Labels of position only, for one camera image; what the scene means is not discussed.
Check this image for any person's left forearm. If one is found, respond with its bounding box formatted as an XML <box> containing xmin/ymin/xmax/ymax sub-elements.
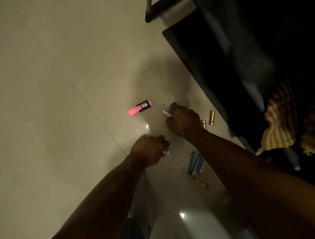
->
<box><xmin>52</xmin><ymin>152</ymin><xmax>148</xmax><ymax>239</ymax></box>

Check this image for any pink highlighter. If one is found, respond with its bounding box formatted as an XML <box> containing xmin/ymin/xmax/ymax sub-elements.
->
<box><xmin>128</xmin><ymin>99</ymin><xmax>153</xmax><ymax>117</ymax></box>

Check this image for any black shoe rack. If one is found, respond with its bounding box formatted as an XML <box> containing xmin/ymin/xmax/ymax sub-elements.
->
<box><xmin>144</xmin><ymin>0</ymin><xmax>315</xmax><ymax>185</ymax></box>

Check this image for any green crayon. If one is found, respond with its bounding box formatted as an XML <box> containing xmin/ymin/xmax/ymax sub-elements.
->
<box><xmin>188</xmin><ymin>151</ymin><xmax>197</xmax><ymax>176</ymax></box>

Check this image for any person's grey slipper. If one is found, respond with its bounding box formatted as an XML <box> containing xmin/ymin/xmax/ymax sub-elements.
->
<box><xmin>128</xmin><ymin>172</ymin><xmax>156</xmax><ymax>229</ymax></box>

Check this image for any person's left hand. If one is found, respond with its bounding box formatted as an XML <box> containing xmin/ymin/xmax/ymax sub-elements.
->
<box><xmin>130</xmin><ymin>135</ymin><xmax>170</xmax><ymax>168</ymax></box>

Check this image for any person's right forearm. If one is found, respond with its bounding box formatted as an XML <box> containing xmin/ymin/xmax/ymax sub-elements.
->
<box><xmin>189</xmin><ymin>128</ymin><xmax>315</xmax><ymax>239</ymax></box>

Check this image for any person's right hand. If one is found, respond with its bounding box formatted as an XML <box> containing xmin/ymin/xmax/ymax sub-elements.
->
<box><xmin>166</xmin><ymin>102</ymin><xmax>206</xmax><ymax>142</ymax></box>

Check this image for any striped yellow cleaning cloth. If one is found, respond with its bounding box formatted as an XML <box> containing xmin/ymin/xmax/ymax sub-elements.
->
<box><xmin>260</xmin><ymin>78</ymin><xmax>315</xmax><ymax>156</ymax></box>

